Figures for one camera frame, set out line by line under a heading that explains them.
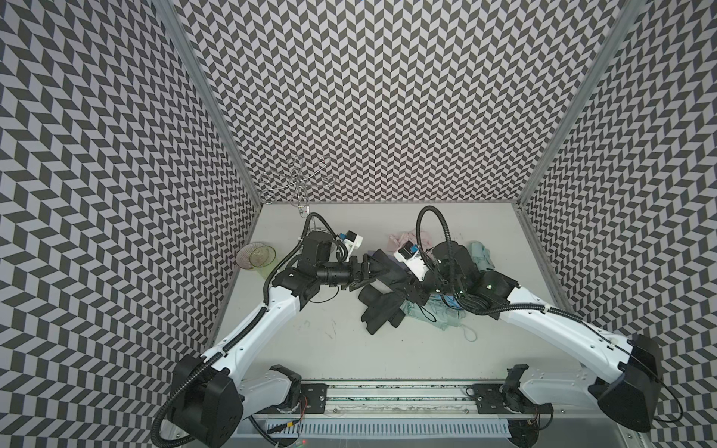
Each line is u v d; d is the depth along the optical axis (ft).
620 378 1.34
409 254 2.02
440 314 2.73
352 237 2.32
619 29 2.28
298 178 2.70
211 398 1.25
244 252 3.19
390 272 2.24
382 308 2.72
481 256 3.21
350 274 2.14
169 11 2.33
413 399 2.46
